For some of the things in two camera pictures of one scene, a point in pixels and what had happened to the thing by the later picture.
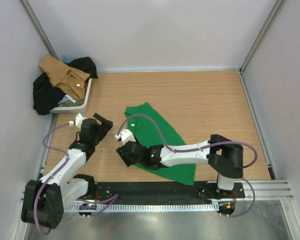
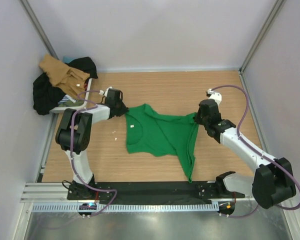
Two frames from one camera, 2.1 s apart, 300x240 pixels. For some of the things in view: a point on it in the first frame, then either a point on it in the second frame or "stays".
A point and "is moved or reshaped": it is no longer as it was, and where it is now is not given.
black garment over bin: [46, 97] stays
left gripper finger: [99, 117] to [123, 110]
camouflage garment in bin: [69, 103] stays
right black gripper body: [128, 161] to [204, 121]
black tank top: [85, 64] stays
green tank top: [147, 133] is moved or reshaped
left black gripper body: [98, 136] to [119, 105]
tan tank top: [72, 80] stays
